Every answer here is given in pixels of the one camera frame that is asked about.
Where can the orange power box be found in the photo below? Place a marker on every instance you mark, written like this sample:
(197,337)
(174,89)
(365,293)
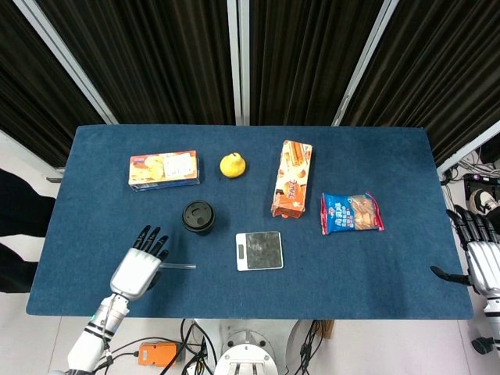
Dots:
(158,353)

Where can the white digital kitchen scale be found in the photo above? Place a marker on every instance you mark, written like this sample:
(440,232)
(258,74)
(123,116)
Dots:
(258,251)

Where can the black-white sneaker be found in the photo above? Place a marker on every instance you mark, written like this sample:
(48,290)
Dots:
(482,200)

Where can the yellow pear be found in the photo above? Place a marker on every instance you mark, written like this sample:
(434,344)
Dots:
(232,165)

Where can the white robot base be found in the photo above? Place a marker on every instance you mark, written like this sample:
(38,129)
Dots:
(246,351)

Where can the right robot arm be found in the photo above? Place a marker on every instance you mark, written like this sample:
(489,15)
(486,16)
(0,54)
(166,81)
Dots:
(491,308)

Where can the white partition frame post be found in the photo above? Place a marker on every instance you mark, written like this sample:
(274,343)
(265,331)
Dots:
(365,62)
(239,62)
(66,58)

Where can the flat blue-orange biscuit box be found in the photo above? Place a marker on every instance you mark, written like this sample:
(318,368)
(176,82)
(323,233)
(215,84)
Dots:
(164,170)

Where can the clear plastic straw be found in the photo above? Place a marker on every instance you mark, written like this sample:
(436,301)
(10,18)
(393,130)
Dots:
(179,266)

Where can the black lidded coffee cup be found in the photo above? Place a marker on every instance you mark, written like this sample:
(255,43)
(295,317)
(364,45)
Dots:
(198,217)

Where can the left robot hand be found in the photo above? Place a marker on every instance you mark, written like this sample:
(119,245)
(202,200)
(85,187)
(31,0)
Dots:
(134,269)

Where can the blue snack bag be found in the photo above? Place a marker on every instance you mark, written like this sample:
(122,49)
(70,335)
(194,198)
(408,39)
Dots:
(351,213)

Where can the tall orange biscuit box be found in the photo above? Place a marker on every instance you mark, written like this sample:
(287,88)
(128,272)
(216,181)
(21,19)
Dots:
(292,179)

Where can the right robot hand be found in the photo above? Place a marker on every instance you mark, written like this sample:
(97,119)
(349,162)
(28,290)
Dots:
(478,250)

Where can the blue table cloth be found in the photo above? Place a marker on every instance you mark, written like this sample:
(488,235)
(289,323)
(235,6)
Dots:
(250,289)

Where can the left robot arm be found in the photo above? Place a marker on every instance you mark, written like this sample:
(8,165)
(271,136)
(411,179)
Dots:
(95,332)

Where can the black curtain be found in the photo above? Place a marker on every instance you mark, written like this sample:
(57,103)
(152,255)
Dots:
(156,58)

